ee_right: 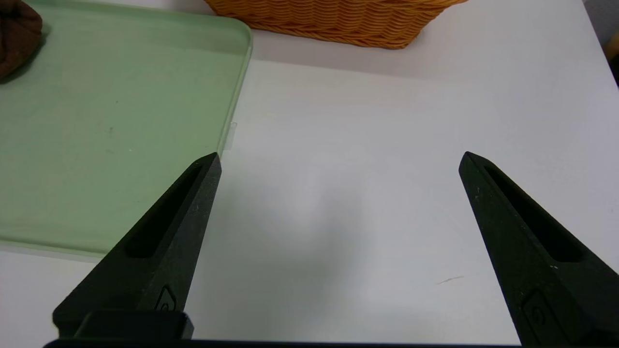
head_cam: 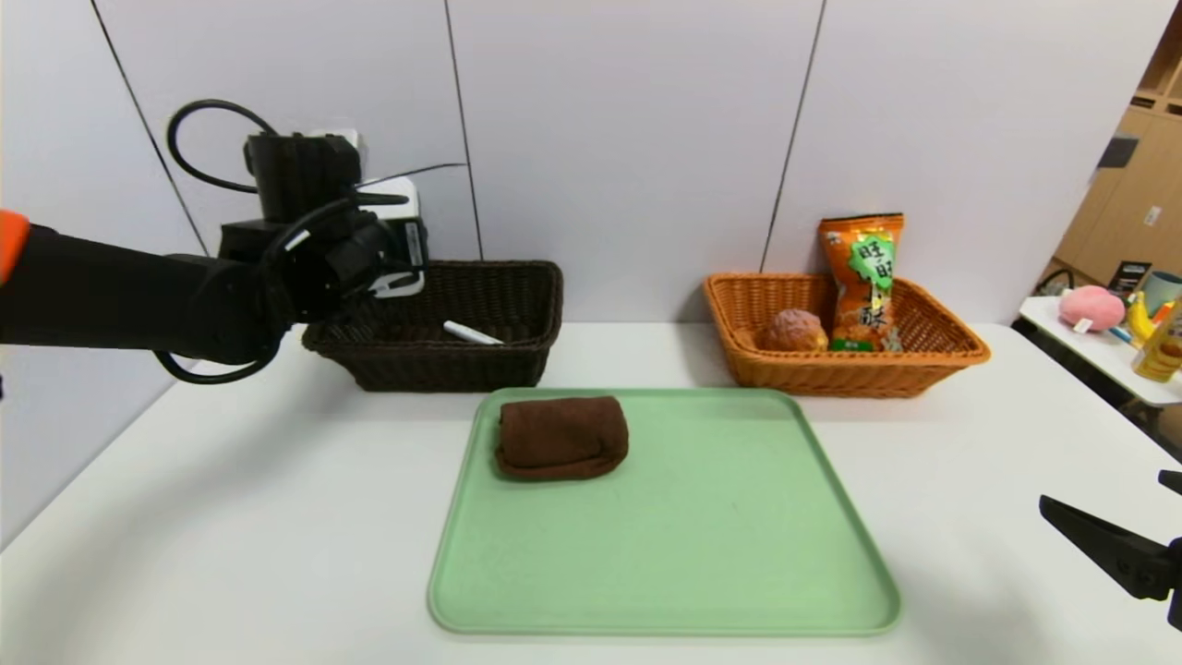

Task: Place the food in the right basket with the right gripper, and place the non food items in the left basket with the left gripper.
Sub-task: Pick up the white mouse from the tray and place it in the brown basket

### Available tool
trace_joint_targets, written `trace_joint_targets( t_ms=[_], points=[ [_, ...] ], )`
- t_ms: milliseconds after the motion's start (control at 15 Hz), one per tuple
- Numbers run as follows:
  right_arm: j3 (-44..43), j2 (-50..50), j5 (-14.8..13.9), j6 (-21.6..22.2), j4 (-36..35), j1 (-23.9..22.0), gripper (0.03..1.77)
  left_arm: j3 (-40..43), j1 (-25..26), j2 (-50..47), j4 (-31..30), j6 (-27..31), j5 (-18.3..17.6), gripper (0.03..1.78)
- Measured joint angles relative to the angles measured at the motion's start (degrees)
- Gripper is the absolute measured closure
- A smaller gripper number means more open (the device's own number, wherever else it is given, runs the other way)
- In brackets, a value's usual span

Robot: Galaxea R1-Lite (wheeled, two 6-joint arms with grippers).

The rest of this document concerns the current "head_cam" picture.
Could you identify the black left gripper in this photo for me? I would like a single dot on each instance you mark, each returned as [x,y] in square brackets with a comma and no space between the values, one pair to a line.
[369,249]

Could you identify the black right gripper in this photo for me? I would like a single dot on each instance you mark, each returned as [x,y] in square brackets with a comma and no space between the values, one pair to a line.
[1176,582]

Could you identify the white rounded router box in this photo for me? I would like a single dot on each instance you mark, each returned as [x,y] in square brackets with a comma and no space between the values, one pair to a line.
[392,187]

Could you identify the white marker pen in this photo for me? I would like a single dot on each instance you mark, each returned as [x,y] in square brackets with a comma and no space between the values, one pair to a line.
[471,333]

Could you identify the brown towel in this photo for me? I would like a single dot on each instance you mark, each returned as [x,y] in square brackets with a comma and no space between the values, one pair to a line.
[559,439]

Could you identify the orange snack bag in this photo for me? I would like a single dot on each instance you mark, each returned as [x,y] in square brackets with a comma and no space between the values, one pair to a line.
[863,277]

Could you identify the cream puff bun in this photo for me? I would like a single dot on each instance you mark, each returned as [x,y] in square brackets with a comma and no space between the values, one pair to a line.
[794,331]

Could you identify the dark brown wicker basket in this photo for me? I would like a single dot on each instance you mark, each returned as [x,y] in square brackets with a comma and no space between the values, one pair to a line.
[517,356]

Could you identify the orange wicker basket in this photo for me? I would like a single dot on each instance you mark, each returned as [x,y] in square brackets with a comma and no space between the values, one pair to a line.
[933,356]

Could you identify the yellow drink bottle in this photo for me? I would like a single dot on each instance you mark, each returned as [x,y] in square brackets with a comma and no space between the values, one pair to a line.
[1162,356]

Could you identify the white side table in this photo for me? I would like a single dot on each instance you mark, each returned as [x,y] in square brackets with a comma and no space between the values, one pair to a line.
[1090,356]

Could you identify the yellow toy banana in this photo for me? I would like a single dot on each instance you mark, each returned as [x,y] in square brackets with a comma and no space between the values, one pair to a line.
[1138,321]

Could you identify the pink plush toy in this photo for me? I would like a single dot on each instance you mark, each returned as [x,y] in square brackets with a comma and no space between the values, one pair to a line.
[1091,309]

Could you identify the teal cup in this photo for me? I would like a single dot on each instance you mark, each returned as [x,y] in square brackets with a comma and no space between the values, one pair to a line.
[1162,291]

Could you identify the small black sign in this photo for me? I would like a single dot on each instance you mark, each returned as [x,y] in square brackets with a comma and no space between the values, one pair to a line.
[1127,280]

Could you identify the wooden cabinet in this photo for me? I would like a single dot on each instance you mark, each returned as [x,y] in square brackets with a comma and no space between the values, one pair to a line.
[1131,212]

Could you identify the small dark grey box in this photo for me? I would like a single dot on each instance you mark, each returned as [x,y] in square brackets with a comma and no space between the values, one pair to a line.
[1115,154]

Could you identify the light green plastic tray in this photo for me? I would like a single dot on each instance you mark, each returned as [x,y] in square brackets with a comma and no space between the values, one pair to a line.
[693,536]

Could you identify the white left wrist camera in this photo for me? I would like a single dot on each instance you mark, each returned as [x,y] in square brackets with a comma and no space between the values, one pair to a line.
[337,140]

